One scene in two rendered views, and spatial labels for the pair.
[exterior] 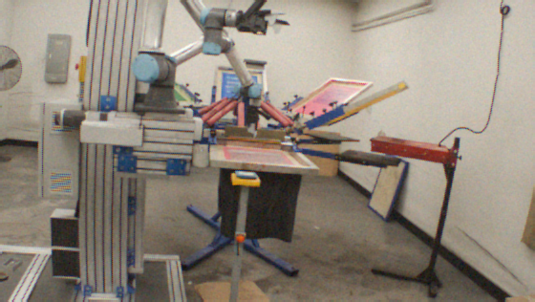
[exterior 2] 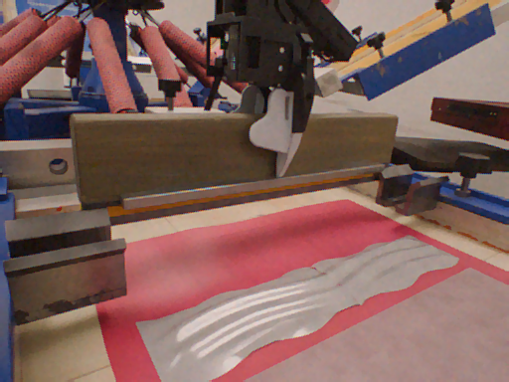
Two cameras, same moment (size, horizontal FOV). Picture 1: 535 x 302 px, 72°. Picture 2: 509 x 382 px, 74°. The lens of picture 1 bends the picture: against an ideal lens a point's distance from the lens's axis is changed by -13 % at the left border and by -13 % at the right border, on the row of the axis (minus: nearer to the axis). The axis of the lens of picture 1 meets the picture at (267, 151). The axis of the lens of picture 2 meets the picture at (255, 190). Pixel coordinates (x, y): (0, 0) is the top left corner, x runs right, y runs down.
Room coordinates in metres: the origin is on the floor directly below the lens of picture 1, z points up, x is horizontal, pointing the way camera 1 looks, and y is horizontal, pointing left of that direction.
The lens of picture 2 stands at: (2.48, 0.28, 1.15)
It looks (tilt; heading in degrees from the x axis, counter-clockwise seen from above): 19 degrees down; 334
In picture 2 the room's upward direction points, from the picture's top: 4 degrees clockwise
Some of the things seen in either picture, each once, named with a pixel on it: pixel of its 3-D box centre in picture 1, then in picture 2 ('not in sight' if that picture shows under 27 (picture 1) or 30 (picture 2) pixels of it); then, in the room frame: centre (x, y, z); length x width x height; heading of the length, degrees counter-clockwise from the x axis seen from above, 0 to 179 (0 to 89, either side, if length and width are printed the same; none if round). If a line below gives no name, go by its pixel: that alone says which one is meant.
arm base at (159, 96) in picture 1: (160, 95); not in sight; (1.88, 0.51, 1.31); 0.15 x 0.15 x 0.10
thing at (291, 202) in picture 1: (258, 204); not in sight; (2.28, 0.01, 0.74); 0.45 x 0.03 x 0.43; 99
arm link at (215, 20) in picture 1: (215, 17); not in sight; (1.70, 0.27, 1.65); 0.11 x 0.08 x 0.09; 80
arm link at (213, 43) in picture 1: (213, 42); not in sight; (1.72, 0.27, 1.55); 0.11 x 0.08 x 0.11; 170
